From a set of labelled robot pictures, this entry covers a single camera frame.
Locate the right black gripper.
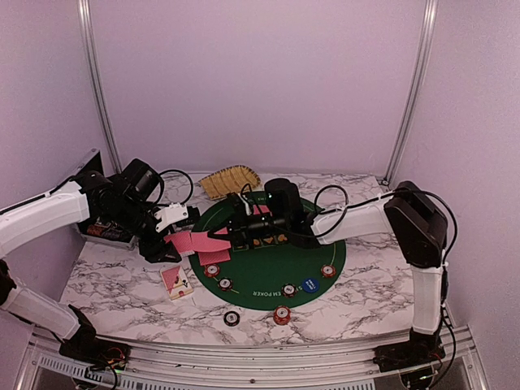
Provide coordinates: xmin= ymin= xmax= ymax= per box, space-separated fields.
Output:
xmin=208 ymin=205 xmax=288 ymax=249

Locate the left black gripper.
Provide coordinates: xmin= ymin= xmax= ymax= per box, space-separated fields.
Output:
xmin=105 ymin=196 xmax=181 ymax=262

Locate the right aluminium frame post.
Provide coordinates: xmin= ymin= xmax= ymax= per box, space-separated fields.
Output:
xmin=381 ymin=0 xmax=439 ymax=184

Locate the red backed card deck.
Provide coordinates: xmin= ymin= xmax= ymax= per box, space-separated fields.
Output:
xmin=164 ymin=231 xmax=194 ymax=257

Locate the front aluminium rail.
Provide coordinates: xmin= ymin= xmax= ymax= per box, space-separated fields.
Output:
xmin=15 ymin=324 xmax=488 ymax=390

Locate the green round poker mat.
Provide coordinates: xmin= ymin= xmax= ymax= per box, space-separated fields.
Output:
xmin=188 ymin=190 xmax=348 ymax=310

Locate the black poker chip stack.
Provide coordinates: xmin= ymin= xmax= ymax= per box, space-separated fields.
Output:
xmin=223 ymin=310 xmax=241 ymax=327

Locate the aluminium poker case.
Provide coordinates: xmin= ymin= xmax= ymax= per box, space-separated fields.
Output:
xmin=64 ymin=148 xmax=137 ymax=250

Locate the orange purple chip row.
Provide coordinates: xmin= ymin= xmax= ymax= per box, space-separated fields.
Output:
xmin=87 ymin=225 xmax=123 ymax=241

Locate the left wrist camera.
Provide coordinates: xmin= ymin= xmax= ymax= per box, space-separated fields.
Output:
xmin=154 ymin=203 xmax=200 ymax=232

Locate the red poker chip stack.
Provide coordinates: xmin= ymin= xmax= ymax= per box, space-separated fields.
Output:
xmin=273 ymin=305 xmax=291 ymax=325

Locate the blue small blind button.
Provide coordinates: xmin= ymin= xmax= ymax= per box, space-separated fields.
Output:
xmin=301 ymin=278 xmax=320 ymax=293

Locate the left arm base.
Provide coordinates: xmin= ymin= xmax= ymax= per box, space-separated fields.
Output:
xmin=59 ymin=306 xmax=131 ymax=370

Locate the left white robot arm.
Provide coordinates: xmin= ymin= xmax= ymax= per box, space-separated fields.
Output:
xmin=1 ymin=180 xmax=180 ymax=362

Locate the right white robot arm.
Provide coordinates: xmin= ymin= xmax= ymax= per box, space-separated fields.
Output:
xmin=226 ymin=178 xmax=455 ymax=364

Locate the red backed playing card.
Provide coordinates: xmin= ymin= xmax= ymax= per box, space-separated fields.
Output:
xmin=190 ymin=232 xmax=231 ymax=253
xmin=197 ymin=250 xmax=231 ymax=267
xmin=253 ymin=205 xmax=271 ymax=215

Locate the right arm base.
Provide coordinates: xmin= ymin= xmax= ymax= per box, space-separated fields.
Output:
xmin=372 ymin=323 xmax=446 ymax=372

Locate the woven bamboo tray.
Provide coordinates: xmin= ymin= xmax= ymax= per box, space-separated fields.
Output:
xmin=199 ymin=165 xmax=261 ymax=200

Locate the ace card box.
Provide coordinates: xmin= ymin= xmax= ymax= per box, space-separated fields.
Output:
xmin=160 ymin=266 xmax=193 ymax=300

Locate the left aluminium frame post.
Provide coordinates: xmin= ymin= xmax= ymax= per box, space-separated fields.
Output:
xmin=77 ymin=0 xmax=123 ymax=173

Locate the aluminium frame post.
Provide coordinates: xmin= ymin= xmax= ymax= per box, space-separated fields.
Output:
xmin=381 ymin=0 xmax=439 ymax=184
xmin=77 ymin=0 xmax=123 ymax=173

